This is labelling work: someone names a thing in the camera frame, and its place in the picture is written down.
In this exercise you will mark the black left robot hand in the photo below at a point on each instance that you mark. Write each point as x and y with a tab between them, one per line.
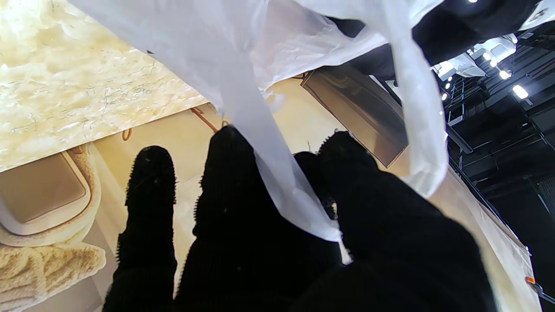
459	30

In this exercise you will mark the knitted beige cushion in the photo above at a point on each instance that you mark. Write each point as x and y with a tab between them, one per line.
43	273

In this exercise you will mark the black backdrop frame pole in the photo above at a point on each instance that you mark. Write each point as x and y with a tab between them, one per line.
477	190

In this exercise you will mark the bright ceiling spot light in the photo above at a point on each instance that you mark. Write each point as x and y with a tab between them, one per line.
504	74
520	91

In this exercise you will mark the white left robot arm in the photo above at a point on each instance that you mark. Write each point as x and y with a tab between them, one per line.
540	13

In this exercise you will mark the black flat television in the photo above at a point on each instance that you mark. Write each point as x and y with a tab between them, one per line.
364	112

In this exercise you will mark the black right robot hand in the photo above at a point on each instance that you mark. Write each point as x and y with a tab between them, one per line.
269	247

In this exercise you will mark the white plastic bag orange print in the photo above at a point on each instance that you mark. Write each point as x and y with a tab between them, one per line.
243	56

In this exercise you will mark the small orange clamp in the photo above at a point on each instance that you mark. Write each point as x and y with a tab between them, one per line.
531	280

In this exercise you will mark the tan plain cushion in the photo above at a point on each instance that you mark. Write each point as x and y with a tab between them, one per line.
39	186

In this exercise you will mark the tripod floor lamp white shade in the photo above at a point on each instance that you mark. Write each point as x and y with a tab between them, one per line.
208	119

